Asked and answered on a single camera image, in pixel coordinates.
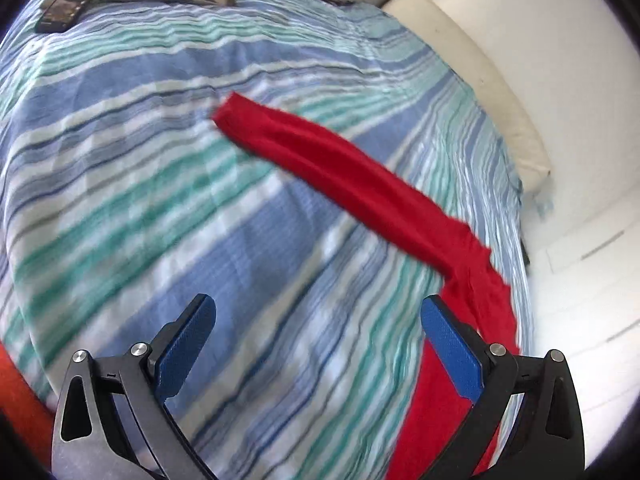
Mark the red knit sweater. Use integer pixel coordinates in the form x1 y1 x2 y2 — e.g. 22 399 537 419
213 93 518 479

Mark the striped blue green bedspread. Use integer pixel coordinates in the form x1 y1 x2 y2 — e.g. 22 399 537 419
1 0 533 479

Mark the cream padded headboard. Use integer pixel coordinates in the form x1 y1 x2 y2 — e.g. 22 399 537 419
382 0 552 193

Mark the wall socket panel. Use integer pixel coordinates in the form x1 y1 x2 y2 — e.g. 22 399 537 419
533 192 554 221

